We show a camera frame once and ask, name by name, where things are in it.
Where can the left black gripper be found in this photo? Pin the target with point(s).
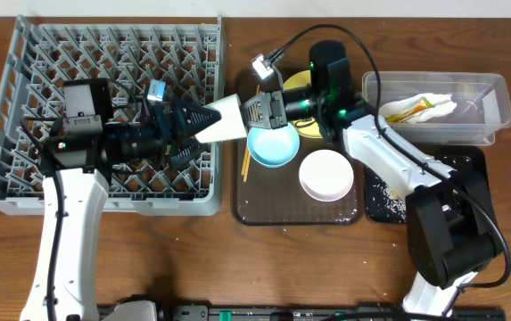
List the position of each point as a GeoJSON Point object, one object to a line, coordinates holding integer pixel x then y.
{"type": "Point", "coordinates": [162, 131]}

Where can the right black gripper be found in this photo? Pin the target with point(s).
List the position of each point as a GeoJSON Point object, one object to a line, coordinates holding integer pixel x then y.
{"type": "Point", "coordinates": [274, 100]}

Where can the white cup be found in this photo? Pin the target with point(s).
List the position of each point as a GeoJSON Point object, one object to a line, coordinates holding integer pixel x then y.
{"type": "Point", "coordinates": [229, 127]}

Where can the white bowl with rice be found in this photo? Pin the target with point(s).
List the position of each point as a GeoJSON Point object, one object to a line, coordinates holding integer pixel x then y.
{"type": "Point", "coordinates": [326, 175]}

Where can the green red snack wrapper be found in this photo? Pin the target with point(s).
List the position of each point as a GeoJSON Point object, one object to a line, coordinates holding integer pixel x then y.
{"type": "Point", "coordinates": [421, 105]}

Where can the white napkin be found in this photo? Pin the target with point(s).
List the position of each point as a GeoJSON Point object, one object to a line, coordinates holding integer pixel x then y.
{"type": "Point", "coordinates": [443, 106]}

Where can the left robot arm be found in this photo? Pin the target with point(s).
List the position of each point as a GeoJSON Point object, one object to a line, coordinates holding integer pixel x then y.
{"type": "Point", "coordinates": [84, 150]}

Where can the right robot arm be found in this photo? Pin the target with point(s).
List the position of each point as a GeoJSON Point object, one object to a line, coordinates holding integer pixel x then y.
{"type": "Point", "coordinates": [452, 231]}

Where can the black waste tray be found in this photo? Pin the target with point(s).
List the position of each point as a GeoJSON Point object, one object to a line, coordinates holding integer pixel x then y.
{"type": "Point", "coordinates": [462, 158]}

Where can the clear plastic waste bin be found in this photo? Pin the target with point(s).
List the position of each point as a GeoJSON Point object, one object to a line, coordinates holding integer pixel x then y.
{"type": "Point", "coordinates": [483, 104]}

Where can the wooden chopstick right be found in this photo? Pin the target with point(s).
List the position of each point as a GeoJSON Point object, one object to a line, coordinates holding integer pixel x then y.
{"type": "Point", "coordinates": [247, 165]}

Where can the wooden chopstick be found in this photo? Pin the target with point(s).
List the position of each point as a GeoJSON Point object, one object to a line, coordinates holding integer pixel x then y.
{"type": "Point", "coordinates": [247, 165]}
{"type": "Point", "coordinates": [244, 162]}

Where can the wooden chopstick left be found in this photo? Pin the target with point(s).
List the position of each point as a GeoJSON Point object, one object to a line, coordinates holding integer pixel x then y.
{"type": "Point", "coordinates": [244, 162]}

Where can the light blue bowl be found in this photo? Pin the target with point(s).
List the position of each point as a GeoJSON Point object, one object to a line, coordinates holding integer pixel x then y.
{"type": "Point", "coordinates": [273, 148]}

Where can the yellow round plate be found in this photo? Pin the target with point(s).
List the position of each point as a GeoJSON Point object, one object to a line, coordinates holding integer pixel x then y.
{"type": "Point", "coordinates": [305, 127]}

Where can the grey plastic dish rack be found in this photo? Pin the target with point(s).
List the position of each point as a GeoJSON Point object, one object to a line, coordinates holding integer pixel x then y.
{"type": "Point", "coordinates": [189, 58]}

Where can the dark brown serving tray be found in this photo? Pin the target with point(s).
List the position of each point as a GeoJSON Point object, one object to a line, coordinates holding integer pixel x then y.
{"type": "Point", "coordinates": [274, 197]}

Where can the spilled rice pile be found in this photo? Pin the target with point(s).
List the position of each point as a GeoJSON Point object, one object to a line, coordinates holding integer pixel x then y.
{"type": "Point", "coordinates": [385, 205]}

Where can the black rail at table edge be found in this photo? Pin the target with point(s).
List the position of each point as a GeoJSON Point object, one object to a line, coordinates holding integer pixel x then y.
{"type": "Point", "coordinates": [204, 311]}

